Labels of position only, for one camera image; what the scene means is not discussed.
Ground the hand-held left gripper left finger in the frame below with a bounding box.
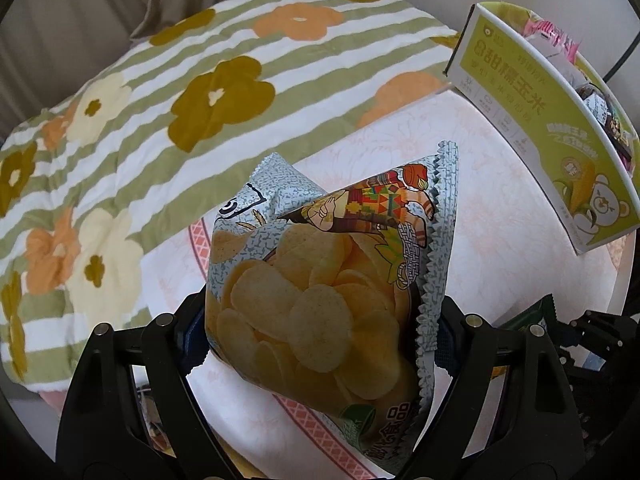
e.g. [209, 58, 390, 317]
[56, 291, 227, 480]

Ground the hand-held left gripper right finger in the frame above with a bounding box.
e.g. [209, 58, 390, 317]
[399, 294, 589, 480]

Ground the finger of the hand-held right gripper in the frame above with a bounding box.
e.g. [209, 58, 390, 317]
[566, 309, 640, 347]

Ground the grey potato chip bag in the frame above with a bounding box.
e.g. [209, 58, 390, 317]
[204, 140, 460, 480]

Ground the green cardboard box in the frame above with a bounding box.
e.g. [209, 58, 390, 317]
[444, 2, 640, 256]

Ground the pink striped snack packet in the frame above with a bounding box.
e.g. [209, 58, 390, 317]
[522, 16, 582, 64]

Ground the dark green snack packet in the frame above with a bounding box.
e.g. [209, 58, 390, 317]
[500, 294, 557, 334]

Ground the plain pink cloth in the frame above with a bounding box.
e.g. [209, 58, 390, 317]
[37, 389, 68, 413]

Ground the dark purple snack packet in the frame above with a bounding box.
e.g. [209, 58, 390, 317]
[576, 82, 610, 117]
[602, 104, 640, 156]

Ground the floral striped blanket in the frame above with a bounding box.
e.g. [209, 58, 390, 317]
[0, 0, 461, 393]

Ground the black cable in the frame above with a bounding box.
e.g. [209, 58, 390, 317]
[601, 32, 640, 81]

